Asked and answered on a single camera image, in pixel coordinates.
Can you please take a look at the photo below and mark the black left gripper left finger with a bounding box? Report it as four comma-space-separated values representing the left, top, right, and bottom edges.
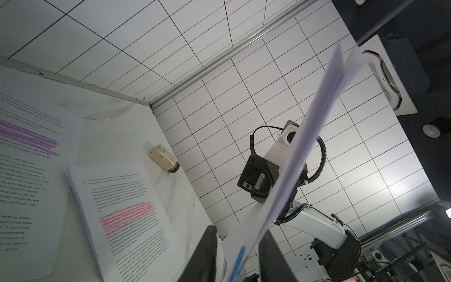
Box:
178, 225, 218, 282

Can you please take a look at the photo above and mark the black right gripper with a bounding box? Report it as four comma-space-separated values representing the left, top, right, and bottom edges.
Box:
237, 153, 280, 203

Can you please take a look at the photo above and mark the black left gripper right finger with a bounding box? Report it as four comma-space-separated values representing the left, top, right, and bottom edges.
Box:
258, 230, 298, 282

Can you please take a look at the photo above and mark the blue highlighted paper document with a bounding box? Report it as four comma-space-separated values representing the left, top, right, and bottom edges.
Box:
223, 48, 367, 282

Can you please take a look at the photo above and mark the pink highlighted paper document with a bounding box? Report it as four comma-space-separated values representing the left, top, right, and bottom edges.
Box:
65, 162, 185, 282

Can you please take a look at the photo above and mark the purple highlighted paper document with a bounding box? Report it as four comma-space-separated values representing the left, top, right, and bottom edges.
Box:
1, 89, 84, 282

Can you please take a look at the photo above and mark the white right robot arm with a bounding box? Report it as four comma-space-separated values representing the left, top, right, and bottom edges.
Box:
237, 153, 361, 282

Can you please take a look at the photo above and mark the blue paperclip on blue document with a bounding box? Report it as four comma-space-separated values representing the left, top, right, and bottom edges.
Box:
229, 246, 246, 282

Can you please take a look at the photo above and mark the small glass jar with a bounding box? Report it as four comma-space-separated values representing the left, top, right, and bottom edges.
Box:
149, 144, 180, 173

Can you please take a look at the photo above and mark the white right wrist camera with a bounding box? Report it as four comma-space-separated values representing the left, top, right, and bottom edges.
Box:
264, 121, 299, 167

